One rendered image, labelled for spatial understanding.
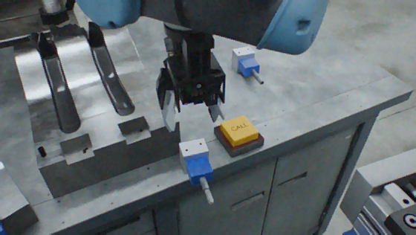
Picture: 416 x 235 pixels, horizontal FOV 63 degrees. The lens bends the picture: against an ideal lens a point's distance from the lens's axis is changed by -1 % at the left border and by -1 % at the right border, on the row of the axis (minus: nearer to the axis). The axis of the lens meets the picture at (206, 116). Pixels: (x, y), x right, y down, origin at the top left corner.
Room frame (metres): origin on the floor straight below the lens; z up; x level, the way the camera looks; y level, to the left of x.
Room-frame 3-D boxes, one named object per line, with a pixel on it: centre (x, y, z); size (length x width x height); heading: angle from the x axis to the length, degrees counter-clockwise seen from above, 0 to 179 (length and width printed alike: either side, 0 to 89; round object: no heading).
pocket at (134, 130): (0.47, 0.14, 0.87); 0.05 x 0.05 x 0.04; 27
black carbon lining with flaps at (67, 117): (0.63, 0.28, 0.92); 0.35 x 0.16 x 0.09; 27
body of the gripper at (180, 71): (0.42, 0.02, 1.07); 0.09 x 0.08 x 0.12; 17
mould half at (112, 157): (0.65, 0.28, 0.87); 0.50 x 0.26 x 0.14; 27
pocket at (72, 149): (0.42, 0.23, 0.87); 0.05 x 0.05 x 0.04; 27
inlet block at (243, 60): (0.75, -0.12, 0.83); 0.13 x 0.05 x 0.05; 20
